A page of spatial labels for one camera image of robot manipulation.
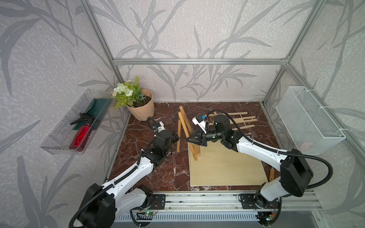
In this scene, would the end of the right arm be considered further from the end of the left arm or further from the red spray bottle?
the red spray bottle

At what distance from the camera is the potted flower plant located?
0.86 meters

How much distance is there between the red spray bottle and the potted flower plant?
0.19m

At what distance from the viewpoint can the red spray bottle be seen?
0.56m

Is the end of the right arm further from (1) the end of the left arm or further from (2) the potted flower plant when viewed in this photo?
(2) the potted flower plant

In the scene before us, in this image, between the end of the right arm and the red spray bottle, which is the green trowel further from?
the end of the right arm

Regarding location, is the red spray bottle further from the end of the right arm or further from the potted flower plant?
the end of the right arm
